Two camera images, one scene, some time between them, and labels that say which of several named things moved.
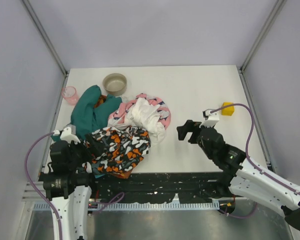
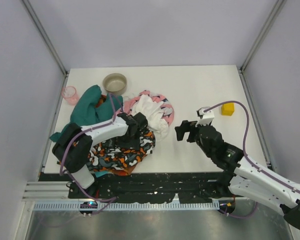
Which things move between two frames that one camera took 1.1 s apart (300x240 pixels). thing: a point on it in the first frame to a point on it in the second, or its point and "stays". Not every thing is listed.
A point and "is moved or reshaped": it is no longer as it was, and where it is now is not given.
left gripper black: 82,146 to 126,142
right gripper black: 194,132 stays
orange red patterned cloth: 102,99 stays
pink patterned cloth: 118,111 to 168,107
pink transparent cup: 70,95 stays
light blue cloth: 97,176 is moved or reshaped
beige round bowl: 114,84 stays
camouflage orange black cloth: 125,147 stays
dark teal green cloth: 85,117 stays
